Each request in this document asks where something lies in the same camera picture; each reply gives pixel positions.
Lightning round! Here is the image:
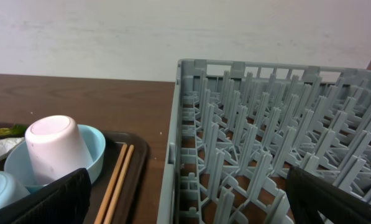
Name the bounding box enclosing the light blue bowl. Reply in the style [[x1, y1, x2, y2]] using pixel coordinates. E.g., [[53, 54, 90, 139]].
[[4, 124, 106, 194]]

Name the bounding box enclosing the light blue cup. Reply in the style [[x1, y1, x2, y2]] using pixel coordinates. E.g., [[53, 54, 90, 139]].
[[0, 171, 30, 209]]

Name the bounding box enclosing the white pink cup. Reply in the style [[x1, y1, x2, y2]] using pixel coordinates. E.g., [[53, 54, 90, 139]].
[[25, 115, 93, 185]]

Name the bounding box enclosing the wooden chopstick left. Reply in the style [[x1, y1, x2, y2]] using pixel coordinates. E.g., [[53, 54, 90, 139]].
[[94, 144, 127, 224]]

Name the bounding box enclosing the green snack wrapper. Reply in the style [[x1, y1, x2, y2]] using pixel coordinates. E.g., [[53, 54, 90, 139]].
[[0, 124, 27, 139]]

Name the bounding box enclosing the grey dishwasher rack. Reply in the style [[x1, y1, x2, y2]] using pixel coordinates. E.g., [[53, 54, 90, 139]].
[[157, 59, 371, 223]]

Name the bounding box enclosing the wooden chopstick right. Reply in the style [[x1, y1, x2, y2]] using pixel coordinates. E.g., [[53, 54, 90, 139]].
[[103, 145, 134, 224]]

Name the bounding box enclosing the wooden chopstick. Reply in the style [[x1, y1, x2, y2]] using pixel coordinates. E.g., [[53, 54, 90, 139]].
[[103, 145, 134, 224], [94, 144, 127, 224]]

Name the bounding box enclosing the brown serving tray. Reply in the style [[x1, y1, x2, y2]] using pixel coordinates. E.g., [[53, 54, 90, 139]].
[[0, 132, 149, 223]]

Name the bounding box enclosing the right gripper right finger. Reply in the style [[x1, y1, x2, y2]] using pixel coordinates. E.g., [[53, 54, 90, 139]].
[[285, 166, 371, 224]]

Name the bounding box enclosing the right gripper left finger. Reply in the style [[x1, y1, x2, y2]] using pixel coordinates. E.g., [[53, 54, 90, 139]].
[[0, 168, 91, 224]]

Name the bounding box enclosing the crumpled white tissue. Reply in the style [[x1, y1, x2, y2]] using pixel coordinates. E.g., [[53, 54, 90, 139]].
[[0, 138, 24, 161]]

